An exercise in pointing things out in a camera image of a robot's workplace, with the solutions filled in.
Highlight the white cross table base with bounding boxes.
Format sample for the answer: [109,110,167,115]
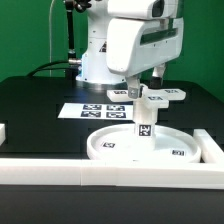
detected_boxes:
[107,84,186,108]

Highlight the black cables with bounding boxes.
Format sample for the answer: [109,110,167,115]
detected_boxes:
[26,59,83,78]

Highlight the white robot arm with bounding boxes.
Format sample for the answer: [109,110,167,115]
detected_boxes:
[77,0,184,98]

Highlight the white front fence bar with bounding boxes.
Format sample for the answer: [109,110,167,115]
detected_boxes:
[0,158,224,190]

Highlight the white round table top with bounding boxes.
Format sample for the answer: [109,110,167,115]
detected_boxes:
[87,124,201,163]

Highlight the white fence bar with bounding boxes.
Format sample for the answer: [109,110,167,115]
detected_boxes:
[193,129,224,164]
[0,158,224,190]

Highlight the black camera stand pole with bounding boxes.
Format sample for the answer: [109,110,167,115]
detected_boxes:
[63,0,92,62]

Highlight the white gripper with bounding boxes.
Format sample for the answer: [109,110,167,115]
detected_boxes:
[106,18,184,99]

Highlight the white marker sheet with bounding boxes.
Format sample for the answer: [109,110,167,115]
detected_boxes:
[58,103,133,120]

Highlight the grey cable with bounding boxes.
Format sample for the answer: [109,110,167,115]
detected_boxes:
[48,0,58,78]

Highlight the white right fence bar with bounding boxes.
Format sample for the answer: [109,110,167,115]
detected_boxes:
[193,129,224,164]

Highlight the white left fence block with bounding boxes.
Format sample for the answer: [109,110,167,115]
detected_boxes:
[0,123,6,146]

